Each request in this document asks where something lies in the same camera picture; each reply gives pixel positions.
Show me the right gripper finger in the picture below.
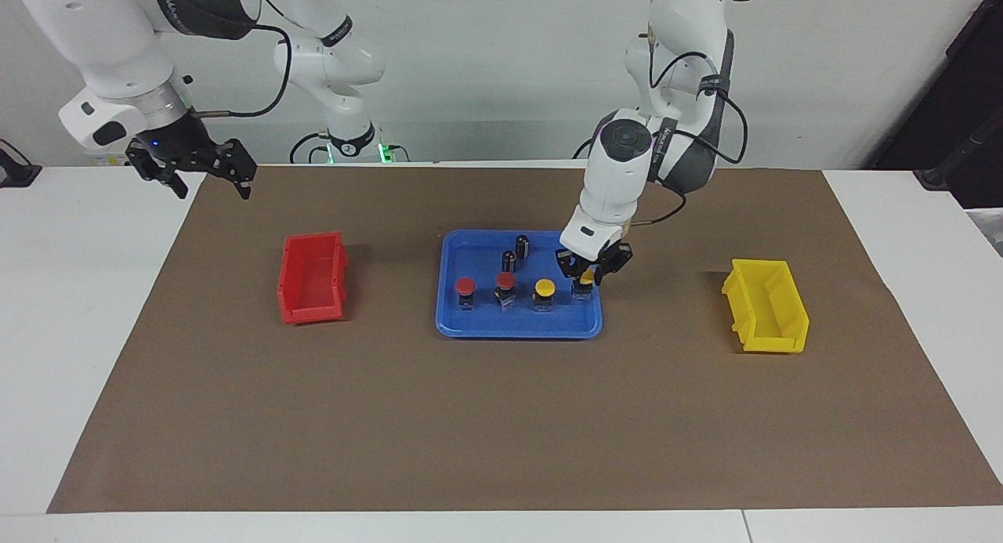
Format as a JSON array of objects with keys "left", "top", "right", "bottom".
[
  {"left": 208, "top": 138, "right": 259, "bottom": 200},
  {"left": 125, "top": 147, "right": 190, "bottom": 200}
]

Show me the blue plastic tray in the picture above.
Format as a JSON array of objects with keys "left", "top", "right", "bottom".
[{"left": 435, "top": 229, "right": 605, "bottom": 340}]

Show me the red plastic bin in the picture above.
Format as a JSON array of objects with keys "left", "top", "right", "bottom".
[{"left": 277, "top": 231, "right": 350, "bottom": 326}]

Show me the yellow plastic bin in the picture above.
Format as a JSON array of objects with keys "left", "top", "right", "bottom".
[{"left": 721, "top": 259, "right": 811, "bottom": 354}]

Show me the brown table mat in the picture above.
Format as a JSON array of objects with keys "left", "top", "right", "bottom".
[{"left": 47, "top": 165, "right": 1003, "bottom": 515}]

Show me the dark background panel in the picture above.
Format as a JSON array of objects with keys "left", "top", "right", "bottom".
[{"left": 862, "top": 0, "right": 1003, "bottom": 172}]

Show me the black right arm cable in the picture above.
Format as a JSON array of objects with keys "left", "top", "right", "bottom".
[{"left": 188, "top": 0, "right": 295, "bottom": 119}]

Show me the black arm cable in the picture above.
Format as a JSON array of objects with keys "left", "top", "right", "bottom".
[
  {"left": 188, "top": 0, "right": 295, "bottom": 119},
  {"left": 627, "top": 52, "right": 750, "bottom": 232}
]

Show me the black clamp mount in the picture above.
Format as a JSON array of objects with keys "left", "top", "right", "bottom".
[{"left": 0, "top": 139, "right": 42, "bottom": 188}]

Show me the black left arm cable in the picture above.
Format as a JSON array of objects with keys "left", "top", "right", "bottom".
[{"left": 627, "top": 52, "right": 750, "bottom": 232}]

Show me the black stand bracket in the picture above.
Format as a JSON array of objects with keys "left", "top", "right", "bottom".
[{"left": 913, "top": 108, "right": 1003, "bottom": 192}]

